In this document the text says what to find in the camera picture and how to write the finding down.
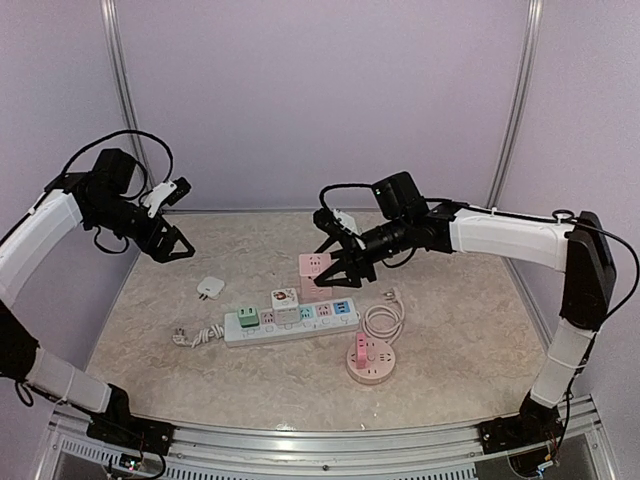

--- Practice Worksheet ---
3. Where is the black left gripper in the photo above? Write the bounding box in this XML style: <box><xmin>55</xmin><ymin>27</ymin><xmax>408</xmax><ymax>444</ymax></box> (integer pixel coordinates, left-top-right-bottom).
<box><xmin>88</xmin><ymin>194</ymin><xmax>196</xmax><ymax>262</ymax></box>

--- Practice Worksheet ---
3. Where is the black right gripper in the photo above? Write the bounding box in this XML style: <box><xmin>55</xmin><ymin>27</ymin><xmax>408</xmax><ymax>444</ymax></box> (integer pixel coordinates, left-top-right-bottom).
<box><xmin>314</xmin><ymin>213</ymin><xmax>412</xmax><ymax>285</ymax></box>

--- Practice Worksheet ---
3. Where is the pink cube socket adapter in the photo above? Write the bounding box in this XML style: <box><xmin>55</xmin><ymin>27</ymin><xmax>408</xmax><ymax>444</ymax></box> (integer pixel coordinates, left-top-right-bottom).
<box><xmin>298</xmin><ymin>253</ymin><xmax>333</xmax><ymax>303</ymax></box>

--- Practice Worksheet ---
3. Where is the white small plug adapter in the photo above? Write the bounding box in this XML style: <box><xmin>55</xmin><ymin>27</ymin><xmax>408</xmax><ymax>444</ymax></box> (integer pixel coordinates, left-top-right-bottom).
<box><xmin>196</xmin><ymin>276</ymin><xmax>225</xmax><ymax>300</ymax></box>

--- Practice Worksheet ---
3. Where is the white multicolour power strip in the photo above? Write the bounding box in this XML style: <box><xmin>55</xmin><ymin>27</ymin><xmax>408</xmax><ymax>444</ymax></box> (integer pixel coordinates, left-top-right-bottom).
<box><xmin>223</xmin><ymin>298</ymin><xmax>362</xmax><ymax>349</ymax></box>

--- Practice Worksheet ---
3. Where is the white cube adapter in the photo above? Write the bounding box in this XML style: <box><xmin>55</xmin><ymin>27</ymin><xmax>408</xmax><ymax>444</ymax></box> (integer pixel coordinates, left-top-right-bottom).
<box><xmin>271</xmin><ymin>288</ymin><xmax>301</xmax><ymax>325</ymax></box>

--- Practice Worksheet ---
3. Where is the pink plug adapter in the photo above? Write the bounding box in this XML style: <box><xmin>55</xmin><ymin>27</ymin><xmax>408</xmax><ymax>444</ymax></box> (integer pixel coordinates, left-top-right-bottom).
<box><xmin>354</xmin><ymin>332</ymin><xmax>367</xmax><ymax>370</ymax></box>

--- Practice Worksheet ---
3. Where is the green cube plug adapter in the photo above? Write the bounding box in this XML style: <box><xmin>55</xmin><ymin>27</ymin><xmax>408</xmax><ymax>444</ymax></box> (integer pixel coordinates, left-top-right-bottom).
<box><xmin>236</xmin><ymin>306</ymin><xmax>260</xmax><ymax>328</ymax></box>

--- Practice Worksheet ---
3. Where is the pink round socket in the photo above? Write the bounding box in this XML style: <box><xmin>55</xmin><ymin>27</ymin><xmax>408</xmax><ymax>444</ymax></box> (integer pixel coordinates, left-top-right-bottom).
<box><xmin>346</xmin><ymin>337</ymin><xmax>396</xmax><ymax>385</ymax></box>

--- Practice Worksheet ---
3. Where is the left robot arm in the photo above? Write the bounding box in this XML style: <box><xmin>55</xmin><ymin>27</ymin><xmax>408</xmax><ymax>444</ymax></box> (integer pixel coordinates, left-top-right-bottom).
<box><xmin>1</xmin><ymin>149</ymin><xmax>195</xmax><ymax>445</ymax></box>

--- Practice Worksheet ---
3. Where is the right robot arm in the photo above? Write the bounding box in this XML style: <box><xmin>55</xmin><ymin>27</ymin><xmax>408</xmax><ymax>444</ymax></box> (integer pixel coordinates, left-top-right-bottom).
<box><xmin>313</xmin><ymin>172</ymin><xmax>617</xmax><ymax>444</ymax></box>

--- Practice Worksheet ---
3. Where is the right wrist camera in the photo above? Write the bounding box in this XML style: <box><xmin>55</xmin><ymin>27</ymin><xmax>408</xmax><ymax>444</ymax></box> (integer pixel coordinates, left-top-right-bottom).
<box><xmin>312</xmin><ymin>207</ymin><xmax>360</xmax><ymax>240</ymax></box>

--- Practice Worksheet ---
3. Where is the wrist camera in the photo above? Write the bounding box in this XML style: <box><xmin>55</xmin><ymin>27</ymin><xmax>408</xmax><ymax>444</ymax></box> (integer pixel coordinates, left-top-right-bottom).
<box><xmin>312</xmin><ymin>207</ymin><xmax>360</xmax><ymax>240</ymax></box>
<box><xmin>141</xmin><ymin>177</ymin><xmax>192</xmax><ymax>218</ymax></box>

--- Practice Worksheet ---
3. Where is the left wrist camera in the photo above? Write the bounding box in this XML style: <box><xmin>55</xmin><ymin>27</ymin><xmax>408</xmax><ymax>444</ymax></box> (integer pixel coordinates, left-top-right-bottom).
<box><xmin>141</xmin><ymin>177</ymin><xmax>192</xmax><ymax>218</ymax></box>

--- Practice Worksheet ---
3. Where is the left black camera cable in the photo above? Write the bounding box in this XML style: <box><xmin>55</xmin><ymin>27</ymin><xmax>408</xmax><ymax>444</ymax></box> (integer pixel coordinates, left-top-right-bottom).
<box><xmin>62</xmin><ymin>129</ymin><xmax>175</xmax><ymax>186</ymax></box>

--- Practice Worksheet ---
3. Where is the black camera cable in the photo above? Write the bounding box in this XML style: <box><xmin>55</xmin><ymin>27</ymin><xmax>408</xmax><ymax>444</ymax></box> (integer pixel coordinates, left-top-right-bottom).
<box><xmin>318</xmin><ymin>182</ymin><xmax>379</xmax><ymax>211</ymax></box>
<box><xmin>62</xmin><ymin>129</ymin><xmax>175</xmax><ymax>186</ymax></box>

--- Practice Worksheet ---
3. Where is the right black camera cable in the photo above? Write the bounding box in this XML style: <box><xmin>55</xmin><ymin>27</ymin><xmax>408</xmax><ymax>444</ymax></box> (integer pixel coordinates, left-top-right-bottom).
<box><xmin>318</xmin><ymin>182</ymin><xmax>379</xmax><ymax>211</ymax></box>

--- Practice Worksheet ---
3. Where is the white power strip cord plug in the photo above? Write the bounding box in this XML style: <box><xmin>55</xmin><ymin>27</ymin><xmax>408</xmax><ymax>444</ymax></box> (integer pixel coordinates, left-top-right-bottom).
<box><xmin>171</xmin><ymin>324</ymin><xmax>225</xmax><ymax>349</ymax></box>

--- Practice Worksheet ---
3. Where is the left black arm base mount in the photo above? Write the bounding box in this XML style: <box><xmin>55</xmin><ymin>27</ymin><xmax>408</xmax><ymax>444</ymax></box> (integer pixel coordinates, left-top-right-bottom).
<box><xmin>86</xmin><ymin>384</ymin><xmax>176</xmax><ymax>455</ymax></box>

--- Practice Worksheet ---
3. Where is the aluminium front frame rail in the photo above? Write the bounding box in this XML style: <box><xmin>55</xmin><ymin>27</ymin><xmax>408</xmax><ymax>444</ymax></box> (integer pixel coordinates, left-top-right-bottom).
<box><xmin>35</xmin><ymin>397</ymin><xmax>618</xmax><ymax>479</ymax></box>

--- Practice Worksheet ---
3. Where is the left aluminium corner post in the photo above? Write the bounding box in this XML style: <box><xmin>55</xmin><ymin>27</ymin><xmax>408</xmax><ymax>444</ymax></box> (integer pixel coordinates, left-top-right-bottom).
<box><xmin>98</xmin><ymin>0</ymin><xmax>151</xmax><ymax>176</ymax></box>

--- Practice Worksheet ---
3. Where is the aluminium corner post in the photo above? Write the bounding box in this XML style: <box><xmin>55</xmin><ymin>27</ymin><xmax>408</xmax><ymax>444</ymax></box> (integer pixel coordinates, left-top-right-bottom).
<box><xmin>98</xmin><ymin>0</ymin><xmax>151</xmax><ymax>176</ymax></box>
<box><xmin>485</xmin><ymin>0</ymin><xmax>544</xmax><ymax>207</ymax></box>

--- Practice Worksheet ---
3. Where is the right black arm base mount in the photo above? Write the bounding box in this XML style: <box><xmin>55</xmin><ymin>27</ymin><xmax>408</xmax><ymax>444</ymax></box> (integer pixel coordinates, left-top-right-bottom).
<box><xmin>476</xmin><ymin>394</ymin><xmax>563</xmax><ymax>455</ymax></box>

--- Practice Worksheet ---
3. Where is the right aluminium corner post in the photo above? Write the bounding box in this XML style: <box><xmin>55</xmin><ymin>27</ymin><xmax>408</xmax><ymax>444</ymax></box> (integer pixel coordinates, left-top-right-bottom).
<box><xmin>485</xmin><ymin>0</ymin><xmax>544</xmax><ymax>207</ymax></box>

